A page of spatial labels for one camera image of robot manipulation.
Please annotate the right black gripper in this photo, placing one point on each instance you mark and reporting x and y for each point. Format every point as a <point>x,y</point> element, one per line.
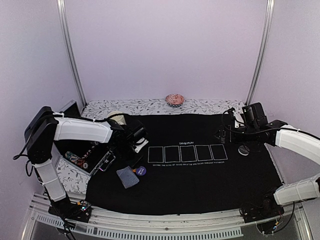
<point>223,139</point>

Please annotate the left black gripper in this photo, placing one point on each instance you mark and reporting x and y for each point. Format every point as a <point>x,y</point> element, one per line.
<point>137,160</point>

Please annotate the purple small blind button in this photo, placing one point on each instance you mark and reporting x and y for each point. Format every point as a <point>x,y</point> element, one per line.
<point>141,171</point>

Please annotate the black round dealer button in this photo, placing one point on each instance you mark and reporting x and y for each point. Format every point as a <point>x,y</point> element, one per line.
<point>244,151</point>

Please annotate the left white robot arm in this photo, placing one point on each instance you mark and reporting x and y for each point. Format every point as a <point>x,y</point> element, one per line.
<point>46,128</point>

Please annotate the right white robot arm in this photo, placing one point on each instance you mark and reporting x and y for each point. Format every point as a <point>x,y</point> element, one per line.
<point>298,143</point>

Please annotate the blue playing card deck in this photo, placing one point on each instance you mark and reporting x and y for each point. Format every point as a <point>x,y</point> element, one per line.
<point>127,177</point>

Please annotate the cream ceramic mug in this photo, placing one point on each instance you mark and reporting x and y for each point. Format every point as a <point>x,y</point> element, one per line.
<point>117,116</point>

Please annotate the black poker table mat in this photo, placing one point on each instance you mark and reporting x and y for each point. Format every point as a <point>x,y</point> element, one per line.
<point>187,171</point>

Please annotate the aluminium poker chip case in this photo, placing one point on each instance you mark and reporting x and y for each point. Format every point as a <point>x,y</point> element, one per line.
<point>97,155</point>

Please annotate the red patterned small bowl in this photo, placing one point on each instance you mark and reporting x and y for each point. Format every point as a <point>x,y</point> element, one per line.
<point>174,100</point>

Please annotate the poker chip stack front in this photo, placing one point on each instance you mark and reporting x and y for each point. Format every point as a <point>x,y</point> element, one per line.
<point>76,160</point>

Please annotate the floral patterned tablecloth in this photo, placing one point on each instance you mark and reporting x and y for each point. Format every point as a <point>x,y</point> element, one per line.
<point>75,181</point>

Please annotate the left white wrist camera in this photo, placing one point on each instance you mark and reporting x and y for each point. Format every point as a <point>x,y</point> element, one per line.
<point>140,144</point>

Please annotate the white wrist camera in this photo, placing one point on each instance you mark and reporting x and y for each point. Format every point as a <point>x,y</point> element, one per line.
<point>236,116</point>
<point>140,144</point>

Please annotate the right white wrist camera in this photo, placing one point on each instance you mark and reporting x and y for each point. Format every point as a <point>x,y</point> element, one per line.
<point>236,116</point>

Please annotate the front aluminium rail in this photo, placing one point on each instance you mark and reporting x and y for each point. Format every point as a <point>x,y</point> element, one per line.
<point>109,225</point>

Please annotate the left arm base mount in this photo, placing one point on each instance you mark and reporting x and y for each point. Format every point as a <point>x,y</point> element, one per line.
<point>65,209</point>

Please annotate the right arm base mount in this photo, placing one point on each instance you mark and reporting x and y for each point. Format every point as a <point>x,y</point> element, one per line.
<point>269,209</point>

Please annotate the right aluminium frame post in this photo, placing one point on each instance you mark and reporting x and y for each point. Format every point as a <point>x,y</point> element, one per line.
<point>267,24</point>

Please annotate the aluminium frame post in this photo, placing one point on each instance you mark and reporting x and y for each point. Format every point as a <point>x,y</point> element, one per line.
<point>61,7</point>
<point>267,24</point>

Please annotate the left aluminium frame post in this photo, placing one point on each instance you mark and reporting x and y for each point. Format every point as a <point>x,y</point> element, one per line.
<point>61,7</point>

